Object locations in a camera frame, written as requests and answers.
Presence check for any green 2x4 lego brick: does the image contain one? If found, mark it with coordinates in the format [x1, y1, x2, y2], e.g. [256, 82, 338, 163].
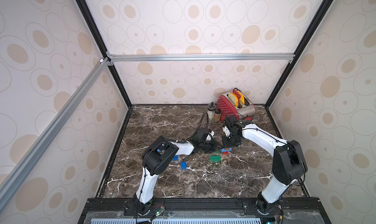
[210, 155, 221, 162]

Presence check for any horizontal aluminium rail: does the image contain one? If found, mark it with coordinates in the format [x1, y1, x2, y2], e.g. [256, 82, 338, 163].
[106, 53, 295, 62]

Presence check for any brown spice jar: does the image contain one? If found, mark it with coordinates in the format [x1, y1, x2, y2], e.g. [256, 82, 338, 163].
[213, 108, 221, 122]

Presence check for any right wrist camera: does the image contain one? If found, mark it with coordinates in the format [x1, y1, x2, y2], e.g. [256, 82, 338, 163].
[222, 126, 231, 137]

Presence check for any glass jar with black lid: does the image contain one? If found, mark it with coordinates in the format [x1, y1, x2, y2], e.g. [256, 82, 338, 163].
[207, 102, 216, 119]

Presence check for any yellow toy slice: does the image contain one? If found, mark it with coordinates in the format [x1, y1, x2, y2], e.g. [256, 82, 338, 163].
[233, 89, 245, 105]

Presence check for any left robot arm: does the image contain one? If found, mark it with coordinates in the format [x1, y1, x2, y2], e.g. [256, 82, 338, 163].
[133, 128, 217, 215]

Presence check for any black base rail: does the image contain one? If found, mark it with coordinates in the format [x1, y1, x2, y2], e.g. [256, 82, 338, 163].
[78, 198, 331, 224]

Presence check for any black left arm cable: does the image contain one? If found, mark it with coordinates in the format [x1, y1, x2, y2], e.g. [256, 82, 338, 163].
[187, 112, 210, 139]

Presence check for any red polka dot toaster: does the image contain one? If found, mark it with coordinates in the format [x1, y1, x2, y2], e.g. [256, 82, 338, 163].
[216, 88, 256, 122]

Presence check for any left diagonal aluminium rail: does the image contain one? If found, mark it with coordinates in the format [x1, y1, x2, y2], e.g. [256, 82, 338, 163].
[1, 57, 110, 212]

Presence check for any toy bread slice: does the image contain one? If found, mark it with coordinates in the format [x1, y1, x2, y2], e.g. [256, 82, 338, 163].
[227, 92, 239, 107]

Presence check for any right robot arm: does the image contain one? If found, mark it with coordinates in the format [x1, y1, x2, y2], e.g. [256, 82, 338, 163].
[222, 115, 307, 215]

